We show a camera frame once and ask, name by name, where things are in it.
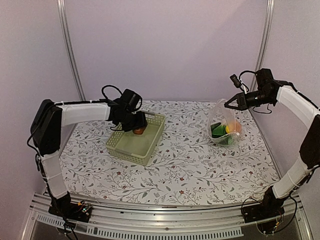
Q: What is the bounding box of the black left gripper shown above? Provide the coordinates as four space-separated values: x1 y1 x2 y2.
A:
118 110 148 133

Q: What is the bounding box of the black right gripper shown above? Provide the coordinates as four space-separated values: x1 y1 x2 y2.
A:
225 89 275 111

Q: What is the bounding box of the brown potato toy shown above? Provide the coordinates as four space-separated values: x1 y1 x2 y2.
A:
132 127 146 135

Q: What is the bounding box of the orange fruit toy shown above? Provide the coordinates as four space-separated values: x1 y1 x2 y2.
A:
228 120 242 133

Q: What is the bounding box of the clear zip top bag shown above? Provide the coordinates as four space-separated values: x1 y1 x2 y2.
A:
206 99 242 146

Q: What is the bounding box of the green bok choy toy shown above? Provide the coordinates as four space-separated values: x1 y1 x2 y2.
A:
210 122 235 146

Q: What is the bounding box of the yellow lemon toy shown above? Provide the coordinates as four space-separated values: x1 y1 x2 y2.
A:
225 125 231 134

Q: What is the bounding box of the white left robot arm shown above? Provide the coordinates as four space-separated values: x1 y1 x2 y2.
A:
29 89 148 217

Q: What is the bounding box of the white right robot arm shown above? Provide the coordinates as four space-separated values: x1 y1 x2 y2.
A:
224 79 320 218

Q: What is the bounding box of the beige perforated plastic basket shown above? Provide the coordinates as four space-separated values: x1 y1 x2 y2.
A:
106 111 166 166

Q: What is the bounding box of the floral patterned tablecloth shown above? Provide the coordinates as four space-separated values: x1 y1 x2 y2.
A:
60 101 279 206

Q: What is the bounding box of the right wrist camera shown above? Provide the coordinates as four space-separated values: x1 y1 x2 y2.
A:
229 74 249 94

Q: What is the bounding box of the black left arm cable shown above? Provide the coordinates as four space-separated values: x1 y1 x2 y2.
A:
101 84 123 102

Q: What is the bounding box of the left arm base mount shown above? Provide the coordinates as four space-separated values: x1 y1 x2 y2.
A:
48 198 93 223

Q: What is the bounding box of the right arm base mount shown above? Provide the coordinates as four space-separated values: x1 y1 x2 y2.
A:
240 197 285 223

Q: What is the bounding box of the left aluminium frame post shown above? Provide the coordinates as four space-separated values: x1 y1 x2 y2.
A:
56 0 86 101

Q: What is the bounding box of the aluminium front rail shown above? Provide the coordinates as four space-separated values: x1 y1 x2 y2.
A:
21 193 314 240

